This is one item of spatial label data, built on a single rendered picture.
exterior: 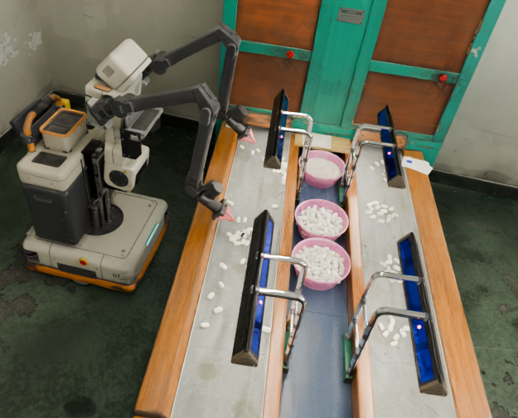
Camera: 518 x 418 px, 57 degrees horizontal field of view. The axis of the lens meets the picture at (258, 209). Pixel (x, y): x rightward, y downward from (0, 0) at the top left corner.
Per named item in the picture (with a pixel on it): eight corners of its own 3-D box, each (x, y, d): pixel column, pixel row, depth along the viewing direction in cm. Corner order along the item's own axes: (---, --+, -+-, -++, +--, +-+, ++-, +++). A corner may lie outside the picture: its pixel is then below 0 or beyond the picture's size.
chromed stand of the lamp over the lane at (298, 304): (238, 366, 180) (249, 293, 150) (244, 322, 195) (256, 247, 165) (288, 374, 180) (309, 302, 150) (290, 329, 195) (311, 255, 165)
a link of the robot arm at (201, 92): (214, 77, 189) (204, 85, 181) (222, 110, 196) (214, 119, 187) (120, 94, 205) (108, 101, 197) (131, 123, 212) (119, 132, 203)
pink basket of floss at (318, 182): (317, 198, 259) (320, 184, 252) (286, 171, 273) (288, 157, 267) (351, 183, 272) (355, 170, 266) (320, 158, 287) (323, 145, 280)
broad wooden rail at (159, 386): (136, 435, 167) (133, 410, 154) (220, 145, 302) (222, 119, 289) (170, 440, 167) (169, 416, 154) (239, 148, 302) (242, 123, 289)
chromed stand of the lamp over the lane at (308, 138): (263, 200, 252) (274, 128, 223) (266, 177, 267) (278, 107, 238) (298, 206, 252) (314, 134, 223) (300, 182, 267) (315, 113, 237)
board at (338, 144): (293, 145, 278) (294, 143, 277) (295, 132, 289) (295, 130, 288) (350, 154, 277) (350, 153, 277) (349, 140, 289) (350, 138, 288)
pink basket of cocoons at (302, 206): (302, 253, 227) (305, 239, 221) (284, 215, 246) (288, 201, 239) (352, 246, 234) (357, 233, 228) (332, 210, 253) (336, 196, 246)
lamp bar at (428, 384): (418, 393, 140) (428, 381, 135) (395, 242, 187) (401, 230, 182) (446, 398, 140) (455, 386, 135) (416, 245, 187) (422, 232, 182)
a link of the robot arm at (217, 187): (191, 180, 218) (184, 189, 211) (208, 167, 211) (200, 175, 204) (210, 199, 220) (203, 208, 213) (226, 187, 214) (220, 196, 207)
